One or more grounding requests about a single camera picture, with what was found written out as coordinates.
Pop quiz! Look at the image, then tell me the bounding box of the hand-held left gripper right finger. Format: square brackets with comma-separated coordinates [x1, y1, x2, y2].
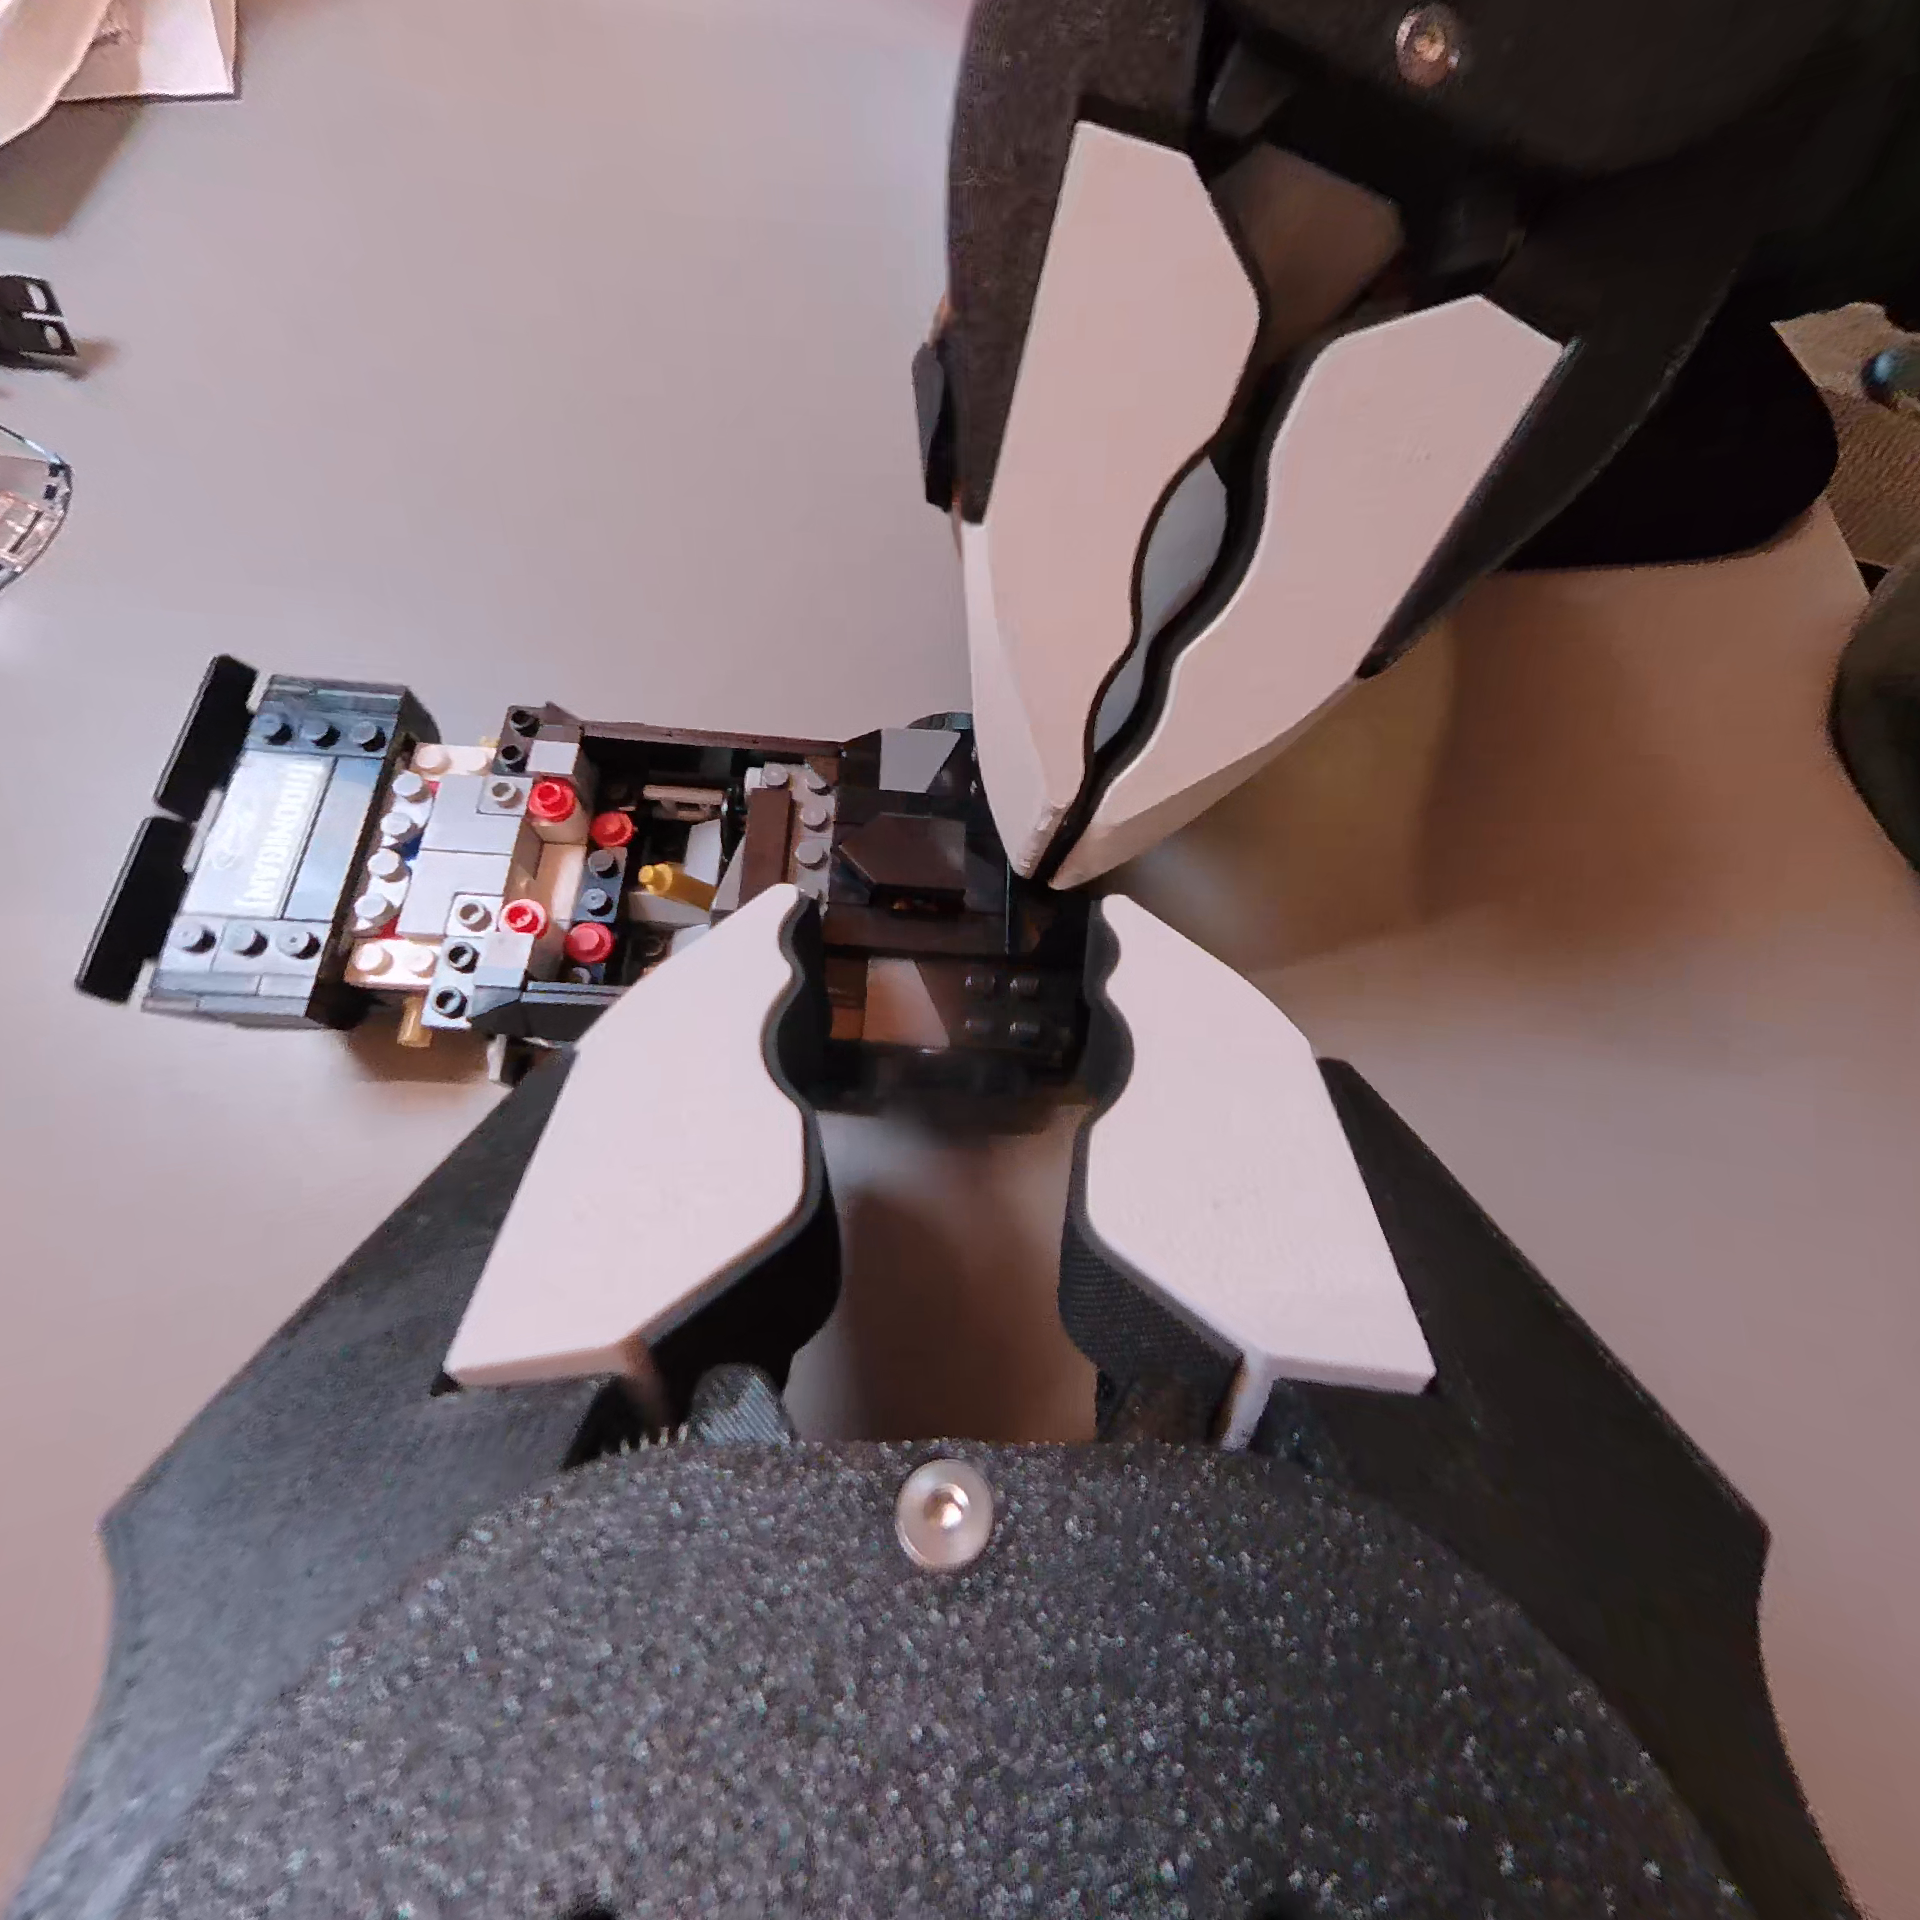
[1065, 888, 1446, 1452]

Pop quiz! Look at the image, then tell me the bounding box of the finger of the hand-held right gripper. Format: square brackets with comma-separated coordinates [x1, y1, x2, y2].
[1057, 291, 1571, 891]
[955, 114, 1299, 879]

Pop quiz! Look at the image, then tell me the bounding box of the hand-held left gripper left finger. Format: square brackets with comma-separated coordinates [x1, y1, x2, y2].
[438, 879, 842, 1397]

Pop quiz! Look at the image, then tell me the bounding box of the black lego car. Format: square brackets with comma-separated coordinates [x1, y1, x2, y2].
[74, 655, 1106, 1124]

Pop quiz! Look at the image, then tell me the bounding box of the clear lego windshield piece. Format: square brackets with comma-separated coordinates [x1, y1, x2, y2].
[0, 423, 78, 593]

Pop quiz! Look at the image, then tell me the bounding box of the small black lego part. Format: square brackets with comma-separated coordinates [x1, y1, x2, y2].
[0, 270, 88, 372]

